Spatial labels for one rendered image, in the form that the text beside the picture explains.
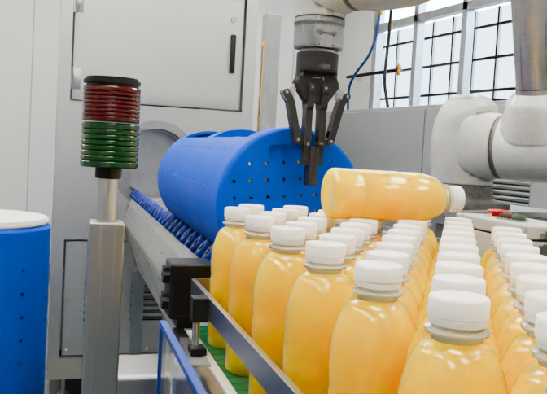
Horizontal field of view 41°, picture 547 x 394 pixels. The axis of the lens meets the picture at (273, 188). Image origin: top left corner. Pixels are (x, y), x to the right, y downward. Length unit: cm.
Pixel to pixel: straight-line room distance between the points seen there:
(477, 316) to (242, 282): 50
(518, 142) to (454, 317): 127
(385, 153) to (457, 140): 208
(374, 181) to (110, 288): 39
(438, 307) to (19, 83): 592
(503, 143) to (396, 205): 76
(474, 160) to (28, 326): 104
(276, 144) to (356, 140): 281
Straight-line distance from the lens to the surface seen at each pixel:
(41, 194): 632
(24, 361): 144
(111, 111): 81
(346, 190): 98
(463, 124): 180
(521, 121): 171
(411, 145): 367
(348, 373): 59
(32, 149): 629
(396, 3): 124
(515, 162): 174
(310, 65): 130
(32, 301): 143
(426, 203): 104
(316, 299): 69
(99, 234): 83
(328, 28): 130
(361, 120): 411
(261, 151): 134
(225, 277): 106
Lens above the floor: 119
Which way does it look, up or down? 3 degrees down
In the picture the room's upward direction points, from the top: 3 degrees clockwise
